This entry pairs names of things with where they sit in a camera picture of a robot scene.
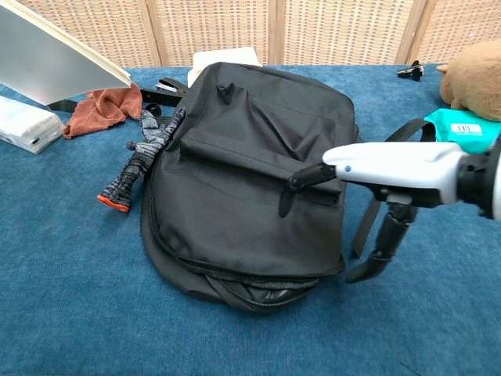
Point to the black fabric backpack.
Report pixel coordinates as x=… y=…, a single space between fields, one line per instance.
x=242 y=219

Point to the clear white plastic packet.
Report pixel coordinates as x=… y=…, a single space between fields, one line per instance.
x=23 y=125

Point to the green wet wipes pack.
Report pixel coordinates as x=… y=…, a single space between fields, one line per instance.
x=450 y=121

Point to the white spiral notebook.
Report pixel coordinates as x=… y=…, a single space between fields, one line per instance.
x=47 y=66

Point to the blue carpet table cover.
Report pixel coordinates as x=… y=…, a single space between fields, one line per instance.
x=78 y=313

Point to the black stapler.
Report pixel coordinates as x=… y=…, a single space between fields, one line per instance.
x=156 y=95

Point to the grey knit glove orange cuff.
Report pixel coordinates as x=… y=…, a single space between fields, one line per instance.
x=145 y=149

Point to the brown plush toy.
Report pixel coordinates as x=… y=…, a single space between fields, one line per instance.
x=477 y=78

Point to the black binder clip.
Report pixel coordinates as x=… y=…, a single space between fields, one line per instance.
x=411 y=71

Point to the wicker folding screen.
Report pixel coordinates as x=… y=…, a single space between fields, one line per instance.
x=215 y=31

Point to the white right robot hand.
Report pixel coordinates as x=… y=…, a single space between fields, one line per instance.
x=391 y=164

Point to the brown rumpled cloth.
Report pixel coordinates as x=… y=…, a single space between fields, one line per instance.
x=102 y=109

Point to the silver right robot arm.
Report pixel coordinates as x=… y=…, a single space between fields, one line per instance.
x=495 y=180

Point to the cream white box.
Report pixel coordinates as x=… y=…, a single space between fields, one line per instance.
x=219 y=56

